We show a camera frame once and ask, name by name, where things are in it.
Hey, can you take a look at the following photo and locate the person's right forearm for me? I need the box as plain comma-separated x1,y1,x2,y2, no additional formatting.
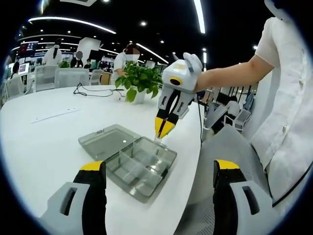
195,52,273,95

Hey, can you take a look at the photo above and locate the clear plastic box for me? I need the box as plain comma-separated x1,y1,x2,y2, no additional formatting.
78,123,178,204

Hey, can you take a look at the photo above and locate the white flat strip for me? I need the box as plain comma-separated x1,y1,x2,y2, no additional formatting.
31,107,82,124

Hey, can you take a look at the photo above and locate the long clear divider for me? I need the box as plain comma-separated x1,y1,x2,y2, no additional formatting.
132,142,171,172
119,148,164,181

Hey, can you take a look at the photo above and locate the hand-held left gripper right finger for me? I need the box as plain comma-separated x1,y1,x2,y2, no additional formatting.
212,159,282,235

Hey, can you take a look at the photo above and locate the grey mesh office chair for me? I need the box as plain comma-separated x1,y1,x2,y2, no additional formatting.
176,124,271,235

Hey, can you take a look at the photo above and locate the short clear divider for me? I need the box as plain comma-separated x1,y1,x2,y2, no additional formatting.
153,136,164,157

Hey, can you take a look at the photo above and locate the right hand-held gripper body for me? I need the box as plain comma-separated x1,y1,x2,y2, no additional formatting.
162,58,202,95

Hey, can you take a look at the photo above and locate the person's body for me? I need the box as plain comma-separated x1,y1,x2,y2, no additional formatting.
249,16,313,217

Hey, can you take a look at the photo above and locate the black cable on table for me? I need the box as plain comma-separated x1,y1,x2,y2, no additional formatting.
72,82,126,98

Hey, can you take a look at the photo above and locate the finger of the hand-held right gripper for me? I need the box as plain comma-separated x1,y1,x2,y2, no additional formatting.
154,87,176,140
159,90,196,140

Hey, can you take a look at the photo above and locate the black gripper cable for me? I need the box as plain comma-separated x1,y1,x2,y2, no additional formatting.
195,96,205,143

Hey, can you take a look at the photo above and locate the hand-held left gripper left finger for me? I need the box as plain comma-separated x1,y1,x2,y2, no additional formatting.
39,160,108,235

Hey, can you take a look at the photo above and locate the green potted plant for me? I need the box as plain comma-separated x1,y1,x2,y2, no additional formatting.
114,60,164,104

